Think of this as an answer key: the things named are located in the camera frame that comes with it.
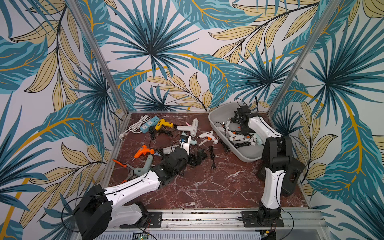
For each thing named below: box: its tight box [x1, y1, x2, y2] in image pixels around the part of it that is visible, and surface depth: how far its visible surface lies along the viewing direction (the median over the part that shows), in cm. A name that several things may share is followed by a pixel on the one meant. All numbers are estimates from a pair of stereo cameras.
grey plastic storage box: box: [208, 102, 263, 163], surface depth 105 cm
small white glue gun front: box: [217, 122, 226, 133], surface depth 108 cm
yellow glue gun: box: [155, 118, 174, 131], surface depth 112 cm
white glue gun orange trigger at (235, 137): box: [226, 127, 251, 142], surface depth 103 cm
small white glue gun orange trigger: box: [197, 131, 218, 144], surface depth 106 cm
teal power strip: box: [139, 116, 160, 134], surface depth 109 cm
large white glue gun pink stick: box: [176, 117, 199, 137], surface depth 108 cm
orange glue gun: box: [132, 144, 155, 162], surface depth 97 cm
